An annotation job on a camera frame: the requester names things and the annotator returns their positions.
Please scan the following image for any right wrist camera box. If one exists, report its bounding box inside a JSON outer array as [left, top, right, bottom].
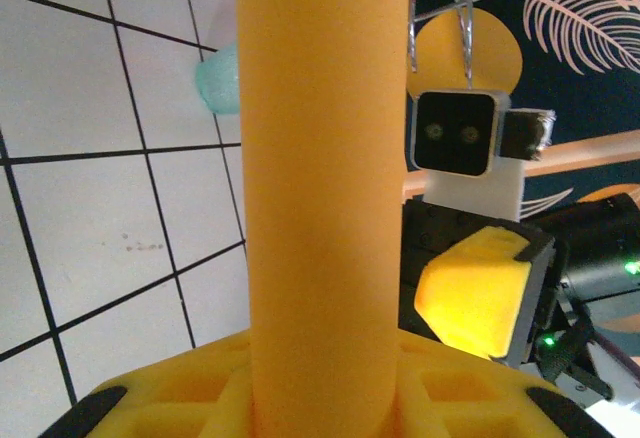
[[412, 89, 511, 179]]

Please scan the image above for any chrome wire cup rack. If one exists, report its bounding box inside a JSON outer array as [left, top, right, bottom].
[[406, 0, 534, 85]]

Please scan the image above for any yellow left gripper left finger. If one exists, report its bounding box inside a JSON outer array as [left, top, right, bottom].
[[37, 330, 256, 438]]

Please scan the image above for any orange square paper sheet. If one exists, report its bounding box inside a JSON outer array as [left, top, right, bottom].
[[233, 0, 407, 438]]

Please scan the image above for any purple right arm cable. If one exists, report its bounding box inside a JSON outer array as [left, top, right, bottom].
[[592, 330, 640, 384]]

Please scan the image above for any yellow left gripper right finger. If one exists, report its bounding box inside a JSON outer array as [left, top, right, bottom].
[[395, 333, 617, 438]]

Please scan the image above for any frosted teal plastic cup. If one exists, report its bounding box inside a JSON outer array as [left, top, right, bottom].
[[193, 41, 242, 117]]

